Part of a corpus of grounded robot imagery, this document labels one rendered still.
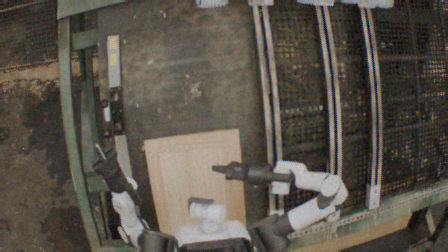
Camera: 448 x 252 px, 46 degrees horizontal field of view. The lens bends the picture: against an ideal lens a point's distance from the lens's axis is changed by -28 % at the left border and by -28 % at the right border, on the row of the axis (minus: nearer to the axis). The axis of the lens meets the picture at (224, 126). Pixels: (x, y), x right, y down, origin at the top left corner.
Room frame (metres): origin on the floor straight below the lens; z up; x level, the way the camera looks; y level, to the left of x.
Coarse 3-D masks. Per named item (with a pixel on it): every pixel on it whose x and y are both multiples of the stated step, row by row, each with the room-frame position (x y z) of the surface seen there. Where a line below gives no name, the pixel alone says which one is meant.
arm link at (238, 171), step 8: (232, 168) 1.63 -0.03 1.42; (240, 168) 1.63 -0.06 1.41; (248, 168) 1.65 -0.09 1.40; (256, 168) 1.63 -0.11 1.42; (232, 176) 1.61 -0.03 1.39; (240, 176) 1.61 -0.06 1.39; (248, 176) 1.61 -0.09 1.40; (256, 176) 1.61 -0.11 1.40; (248, 184) 1.61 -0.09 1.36; (256, 184) 1.60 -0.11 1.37
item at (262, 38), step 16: (256, 16) 2.13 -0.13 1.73; (256, 32) 2.09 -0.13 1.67; (256, 48) 2.08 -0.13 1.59; (272, 64) 2.03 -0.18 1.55; (272, 80) 2.00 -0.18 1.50; (272, 96) 1.97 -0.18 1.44; (272, 112) 1.96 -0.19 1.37; (272, 128) 1.93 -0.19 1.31; (272, 144) 1.87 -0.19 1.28; (272, 160) 1.84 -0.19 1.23; (272, 208) 1.73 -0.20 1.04
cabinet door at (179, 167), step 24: (144, 144) 1.85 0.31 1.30; (168, 144) 1.86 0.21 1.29; (192, 144) 1.87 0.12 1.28; (216, 144) 1.89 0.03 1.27; (168, 168) 1.82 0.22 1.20; (192, 168) 1.83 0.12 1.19; (168, 192) 1.76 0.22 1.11; (192, 192) 1.77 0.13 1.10; (216, 192) 1.78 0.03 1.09; (240, 192) 1.79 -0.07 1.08; (168, 216) 1.70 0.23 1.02; (240, 216) 1.73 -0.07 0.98
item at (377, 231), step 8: (424, 176) 2.04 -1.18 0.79; (360, 192) 1.97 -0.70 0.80; (408, 216) 2.04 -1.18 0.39; (384, 224) 2.00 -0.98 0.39; (392, 224) 2.02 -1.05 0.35; (400, 224) 2.03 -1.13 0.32; (360, 232) 1.97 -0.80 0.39; (368, 232) 1.98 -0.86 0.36; (376, 232) 2.00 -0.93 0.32; (384, 232) 2.01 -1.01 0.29; (328, 240) 1.93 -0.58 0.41; (336, 240) 1.94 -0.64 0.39; (344, 240) 1.95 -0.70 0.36; (352, 240) 1.96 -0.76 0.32; (360, 240) 1.97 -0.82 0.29; (368, 240) 1.99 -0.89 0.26; (304, 248) 1.91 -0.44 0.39; (312, 248) 1.92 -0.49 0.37; (320, 248) 1.93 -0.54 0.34; (328, 248) 1.93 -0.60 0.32; (336, 248) 1.94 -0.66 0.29; (344, 248) 1.95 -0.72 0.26
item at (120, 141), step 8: (112, 72) 1.97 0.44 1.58; (112, 80) 1.95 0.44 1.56; (120, 80) 1.96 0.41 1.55; (120, 136) 1.84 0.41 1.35; (120, 144) 1.82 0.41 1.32; (120, 152) 1.81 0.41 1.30; (120, 160) 1.79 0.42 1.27; (128, 160) 1.79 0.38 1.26; (128, 168) 1.78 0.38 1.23; (128, 176) 1.76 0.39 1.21; (136, 208) 1.69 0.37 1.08; (136, 216) 1.66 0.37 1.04
